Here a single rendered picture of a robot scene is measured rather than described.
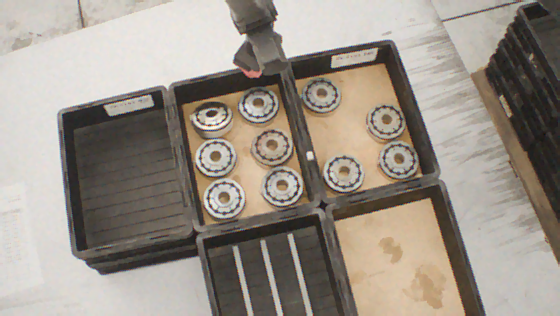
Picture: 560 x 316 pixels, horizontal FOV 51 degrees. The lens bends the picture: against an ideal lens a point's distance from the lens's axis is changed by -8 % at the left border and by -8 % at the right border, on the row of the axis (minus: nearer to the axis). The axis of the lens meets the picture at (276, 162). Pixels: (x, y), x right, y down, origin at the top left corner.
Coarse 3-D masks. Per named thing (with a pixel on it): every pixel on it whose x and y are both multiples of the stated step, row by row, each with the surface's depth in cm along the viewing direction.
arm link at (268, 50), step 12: (276, 12) 118; (264, 24) 121; (252, 36) 121; (264, 36) 120; (264, 48) 120; (276, 48) 120; (264, 60) 120; (276, 60) 120; (264, 72) 123; (276, 72) 125
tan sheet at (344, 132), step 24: (360, 72) 167; (384, 72) 167; (360, 96) 165; (384, 96) 165; (312, 120) 162; (336, 120) 162; (360, 120) 162; (336, 144) 160; (360, 144) 160; (384, 144) 160
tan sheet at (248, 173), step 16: (224, 96) 165; (240, 96) 165; (192, 112) 163; (192, 128) 162; (240, 128) 161; (256, 128) 161; (288, 128) 161; (192, 144) 160; (240, 144) 160; (192, 160) 158; (240, 160) 158; (240, 176) 157; (256, 176) 157; (256, 192) 155; (304, 192) 155; (256, 208) 154; (272, 208) 154; (208, 224) 152
